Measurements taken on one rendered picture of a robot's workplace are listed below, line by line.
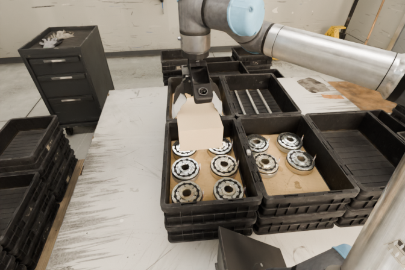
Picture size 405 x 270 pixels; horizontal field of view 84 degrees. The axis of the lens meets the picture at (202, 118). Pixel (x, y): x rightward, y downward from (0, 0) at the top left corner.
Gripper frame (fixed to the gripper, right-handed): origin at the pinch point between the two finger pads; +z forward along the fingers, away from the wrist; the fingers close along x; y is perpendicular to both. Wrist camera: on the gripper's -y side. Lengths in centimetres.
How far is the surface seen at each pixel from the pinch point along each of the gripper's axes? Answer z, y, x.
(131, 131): 40, 46, 32
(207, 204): 17.7, -17.6, -0.2
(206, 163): 27.4, 6.0, -3.9
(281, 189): 27.6, -9.5, -28.3
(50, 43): 21, 144, 102
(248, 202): 17.9, -18.4, -12.0
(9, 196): 72, 38, 104
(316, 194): 17.7, -19.2, -32.5
